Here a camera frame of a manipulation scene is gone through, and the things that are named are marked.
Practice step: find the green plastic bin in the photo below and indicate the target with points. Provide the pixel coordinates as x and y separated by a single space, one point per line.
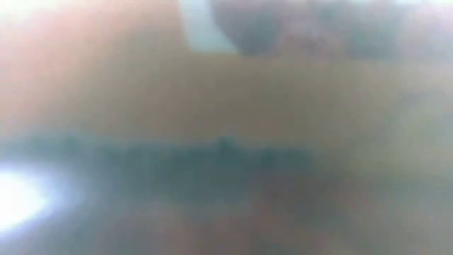
177 170

